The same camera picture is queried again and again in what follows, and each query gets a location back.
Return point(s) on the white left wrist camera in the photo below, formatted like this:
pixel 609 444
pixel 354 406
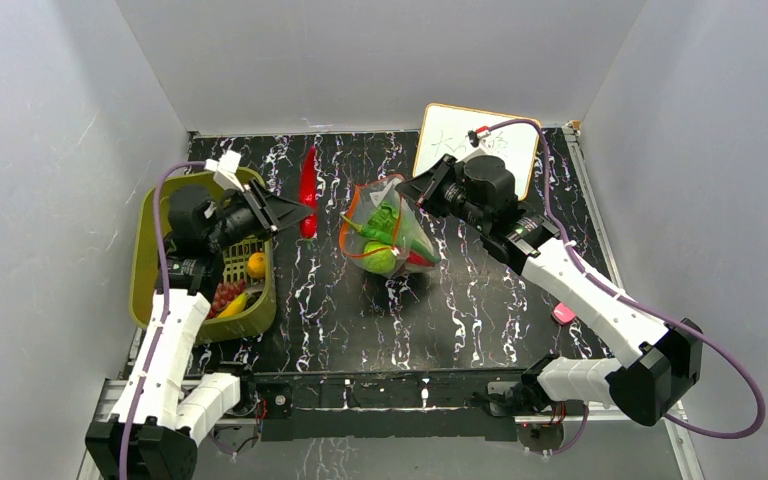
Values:
pixel 224 170

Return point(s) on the pink eraser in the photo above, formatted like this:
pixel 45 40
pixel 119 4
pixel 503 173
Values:
pixel 563 315

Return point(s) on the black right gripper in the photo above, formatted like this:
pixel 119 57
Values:
pixel 433 187

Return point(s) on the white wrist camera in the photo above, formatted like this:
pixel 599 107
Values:
pixel 478 141
pixel 224 170

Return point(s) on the light green round fruit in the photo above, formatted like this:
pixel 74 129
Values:
pixel 378 258

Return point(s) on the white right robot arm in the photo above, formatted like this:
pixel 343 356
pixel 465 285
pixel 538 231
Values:
pixel 652 365

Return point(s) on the olive green plastic basket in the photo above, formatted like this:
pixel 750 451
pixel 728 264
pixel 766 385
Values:
pixel 255 320

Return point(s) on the orange tangerine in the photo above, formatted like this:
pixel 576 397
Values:
pixel 256 266

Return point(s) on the white board orange frame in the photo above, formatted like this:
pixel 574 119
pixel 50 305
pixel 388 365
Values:
pixel 444 131

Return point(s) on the red grape bunch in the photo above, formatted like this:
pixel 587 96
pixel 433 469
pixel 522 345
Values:
pixel 225 292

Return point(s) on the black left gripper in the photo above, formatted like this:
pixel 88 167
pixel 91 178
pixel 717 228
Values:
pixel 271 212

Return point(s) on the green chili pepper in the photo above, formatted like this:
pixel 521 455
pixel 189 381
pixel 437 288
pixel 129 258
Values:
pixel 380 227

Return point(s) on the green lettuce head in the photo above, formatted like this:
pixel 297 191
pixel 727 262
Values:
pixel 416 245

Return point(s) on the clear zip top bag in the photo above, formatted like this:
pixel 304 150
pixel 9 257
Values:
pixel 364 202

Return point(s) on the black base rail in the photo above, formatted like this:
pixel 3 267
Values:
pixel 405 404

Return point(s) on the yellow banana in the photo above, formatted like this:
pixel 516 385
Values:
pixel 234 307

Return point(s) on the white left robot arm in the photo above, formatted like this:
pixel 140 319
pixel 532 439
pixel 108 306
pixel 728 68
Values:
pixel 154 429

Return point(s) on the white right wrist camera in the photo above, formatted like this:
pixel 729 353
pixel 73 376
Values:
pixel 478 141

